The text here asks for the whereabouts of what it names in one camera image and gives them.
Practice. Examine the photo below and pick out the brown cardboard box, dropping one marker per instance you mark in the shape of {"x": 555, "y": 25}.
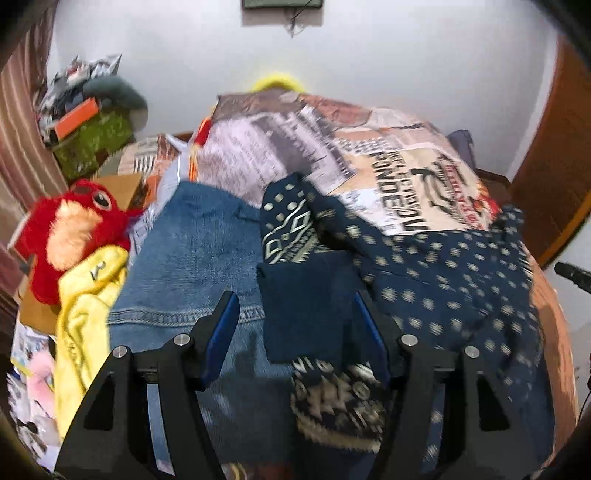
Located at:
{"x": 124, "y": 187}

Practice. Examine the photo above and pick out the dark grey cushion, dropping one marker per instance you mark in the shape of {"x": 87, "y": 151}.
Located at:
{"x": 120, "y": 94}

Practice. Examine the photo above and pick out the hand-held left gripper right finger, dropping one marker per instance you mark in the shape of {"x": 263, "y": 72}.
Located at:
{"x": 370, "y": 337}

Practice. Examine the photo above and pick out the printed blanket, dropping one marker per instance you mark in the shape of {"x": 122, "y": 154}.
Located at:
{"x": 351, "y": 147}

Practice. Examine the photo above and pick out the yellow plastic object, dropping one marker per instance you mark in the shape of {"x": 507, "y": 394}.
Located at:
{"x": 277, "y": 81}

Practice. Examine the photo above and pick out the orange striped cloth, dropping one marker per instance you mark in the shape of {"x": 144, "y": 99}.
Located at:
{"x": 199, "y": 143}

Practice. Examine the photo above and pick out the yellow cloth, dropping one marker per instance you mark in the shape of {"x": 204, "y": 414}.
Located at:
{"x": 87, "y": 314}

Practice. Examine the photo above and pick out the blue denim jeans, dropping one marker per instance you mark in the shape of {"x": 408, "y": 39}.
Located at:
{"x": 194, "y": 258}

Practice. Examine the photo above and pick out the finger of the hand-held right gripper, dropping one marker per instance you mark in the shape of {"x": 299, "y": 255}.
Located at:
{"x": 575, "y": 276}

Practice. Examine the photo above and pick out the orange box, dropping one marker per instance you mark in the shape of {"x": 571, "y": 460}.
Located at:
{"x": 74, "y": 120}

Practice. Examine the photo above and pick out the striped curtain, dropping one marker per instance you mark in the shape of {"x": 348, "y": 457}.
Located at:
{"x": 23, "y": 152}

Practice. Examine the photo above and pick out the green patterned box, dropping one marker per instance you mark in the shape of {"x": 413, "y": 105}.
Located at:
{"x": 94, "y": 141}

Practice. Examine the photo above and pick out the pile of clutter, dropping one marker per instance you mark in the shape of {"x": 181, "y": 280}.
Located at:
{"x": 74, "y": 78}

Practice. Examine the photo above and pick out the red plush toy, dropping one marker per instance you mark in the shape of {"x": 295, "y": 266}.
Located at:
{"x": 69, "y": 230}

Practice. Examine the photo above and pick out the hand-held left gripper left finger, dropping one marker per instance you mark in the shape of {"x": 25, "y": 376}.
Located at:
{"x": 221, "y": 337}

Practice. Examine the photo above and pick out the navy patterned hooded jacket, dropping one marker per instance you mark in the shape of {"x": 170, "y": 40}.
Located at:
{"x": 429, "y": 286}

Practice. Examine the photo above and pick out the small black wall monitor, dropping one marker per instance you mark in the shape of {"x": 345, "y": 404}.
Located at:
{"x": 281, "y": 3}

